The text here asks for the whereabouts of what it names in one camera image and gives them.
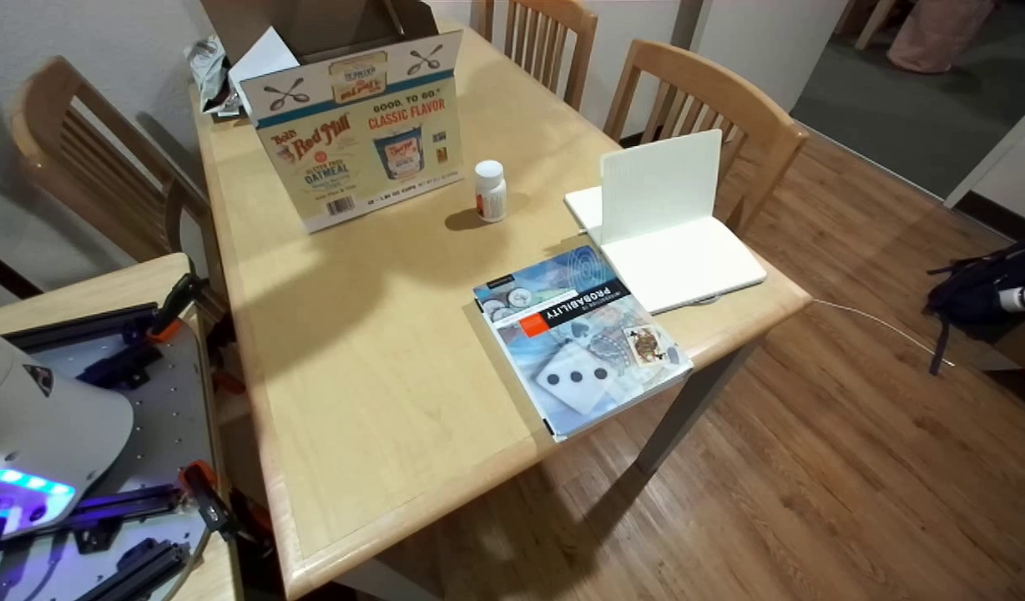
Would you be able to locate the white pill bottle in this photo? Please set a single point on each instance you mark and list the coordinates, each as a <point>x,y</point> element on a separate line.
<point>488,188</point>

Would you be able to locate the wooden chair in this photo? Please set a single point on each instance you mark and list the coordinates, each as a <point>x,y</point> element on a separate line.
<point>547,36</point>
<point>693,93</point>
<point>106,169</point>

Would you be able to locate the wooden side table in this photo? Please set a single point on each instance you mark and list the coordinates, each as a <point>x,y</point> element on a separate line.
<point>138,533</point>

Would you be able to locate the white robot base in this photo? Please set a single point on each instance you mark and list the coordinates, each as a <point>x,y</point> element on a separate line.
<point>57,437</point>

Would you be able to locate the black backpack on floor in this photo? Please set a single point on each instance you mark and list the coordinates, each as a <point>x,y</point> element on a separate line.
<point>985,299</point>

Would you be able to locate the open white book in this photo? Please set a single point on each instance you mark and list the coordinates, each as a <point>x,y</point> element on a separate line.
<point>657,221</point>

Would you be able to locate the printed carton box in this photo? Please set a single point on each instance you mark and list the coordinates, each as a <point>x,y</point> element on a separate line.
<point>349,98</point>

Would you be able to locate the pink clothed person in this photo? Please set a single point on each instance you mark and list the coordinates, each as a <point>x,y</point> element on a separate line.
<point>937,34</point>

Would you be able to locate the black clamp orange handle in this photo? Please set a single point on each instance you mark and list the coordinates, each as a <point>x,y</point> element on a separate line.
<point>138,321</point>

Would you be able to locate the blue dice cover book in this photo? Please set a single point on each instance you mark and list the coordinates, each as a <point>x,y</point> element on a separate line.
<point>578,339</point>

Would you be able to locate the wooden chair left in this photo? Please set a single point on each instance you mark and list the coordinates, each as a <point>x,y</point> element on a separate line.
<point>106,169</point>

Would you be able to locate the wooden chair far middle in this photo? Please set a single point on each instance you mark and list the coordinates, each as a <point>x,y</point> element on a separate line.
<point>547,36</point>

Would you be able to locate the wooden chair right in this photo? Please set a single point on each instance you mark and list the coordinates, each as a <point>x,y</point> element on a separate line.
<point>693,93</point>

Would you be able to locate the crumpled plastic bag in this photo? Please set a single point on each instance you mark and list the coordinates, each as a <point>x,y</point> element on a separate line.
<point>213,79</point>

